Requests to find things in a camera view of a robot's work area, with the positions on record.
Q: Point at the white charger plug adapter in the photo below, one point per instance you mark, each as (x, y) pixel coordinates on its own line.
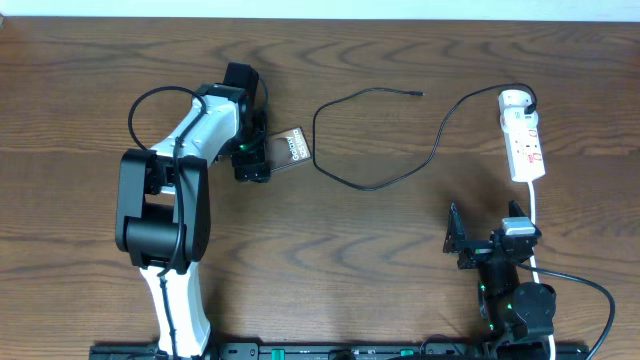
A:
(514, 98)

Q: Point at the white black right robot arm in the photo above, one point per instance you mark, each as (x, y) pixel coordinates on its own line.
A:
(519, 314)

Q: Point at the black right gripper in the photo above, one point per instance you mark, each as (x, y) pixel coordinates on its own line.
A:
(477, 252)

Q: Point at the white power strip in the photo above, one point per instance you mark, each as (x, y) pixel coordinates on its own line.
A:
(522, 141)

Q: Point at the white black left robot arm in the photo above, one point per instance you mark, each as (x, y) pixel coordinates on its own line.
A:
(163, 215)

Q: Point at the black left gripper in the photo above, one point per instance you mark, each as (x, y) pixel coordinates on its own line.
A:
(244, 161)

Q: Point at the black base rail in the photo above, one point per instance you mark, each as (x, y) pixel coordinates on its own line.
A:
(254, 351)

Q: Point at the Galaxy smartphone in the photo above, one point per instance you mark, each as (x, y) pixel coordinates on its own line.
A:
(288, 149)

